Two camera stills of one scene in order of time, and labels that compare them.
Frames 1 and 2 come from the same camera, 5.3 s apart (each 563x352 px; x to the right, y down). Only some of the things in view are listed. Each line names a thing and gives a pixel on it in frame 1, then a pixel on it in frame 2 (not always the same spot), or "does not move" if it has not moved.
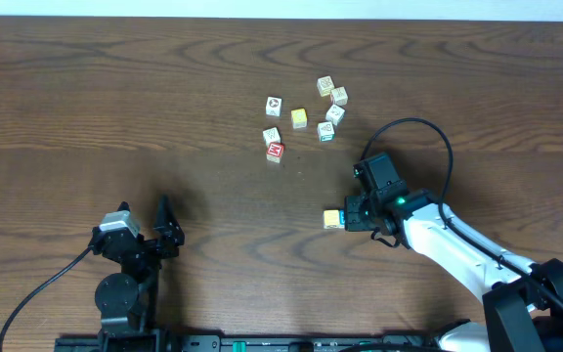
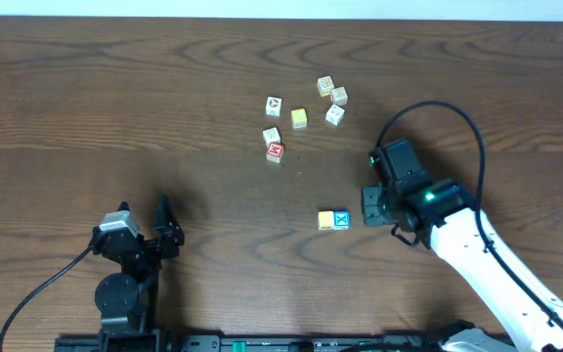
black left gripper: x=144 y=242 does not move
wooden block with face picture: x=274 y=106 does not move
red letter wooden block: x=275 y=152 does not move
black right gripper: x=353 y=221 → x=372 y=215
